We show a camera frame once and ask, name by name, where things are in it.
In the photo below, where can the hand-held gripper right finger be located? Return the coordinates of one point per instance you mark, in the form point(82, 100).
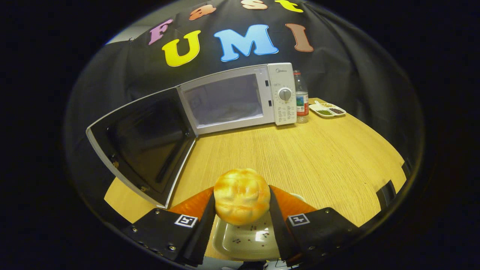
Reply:
point(279, 228)

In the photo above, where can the black backdrop cloth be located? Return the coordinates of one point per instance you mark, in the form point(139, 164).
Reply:
point(356, 67)

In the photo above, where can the black chair armrest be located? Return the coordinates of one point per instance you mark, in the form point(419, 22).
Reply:
point(386, 195)

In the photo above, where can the beige plastic tray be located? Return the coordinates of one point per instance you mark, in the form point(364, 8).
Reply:
point(243, 243)

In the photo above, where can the golden bread bun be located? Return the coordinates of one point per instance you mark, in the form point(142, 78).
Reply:
point(242, 197)

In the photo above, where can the clear plastic water bottle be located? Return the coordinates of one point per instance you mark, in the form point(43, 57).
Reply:
point(301, 101)

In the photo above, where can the white microwave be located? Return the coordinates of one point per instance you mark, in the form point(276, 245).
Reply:
point(150, 142)

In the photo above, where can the white divided bean dish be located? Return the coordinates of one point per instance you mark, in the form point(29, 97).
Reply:
point(326, 110)

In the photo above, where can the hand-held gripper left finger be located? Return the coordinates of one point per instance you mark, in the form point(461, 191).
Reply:
point(204, 232)

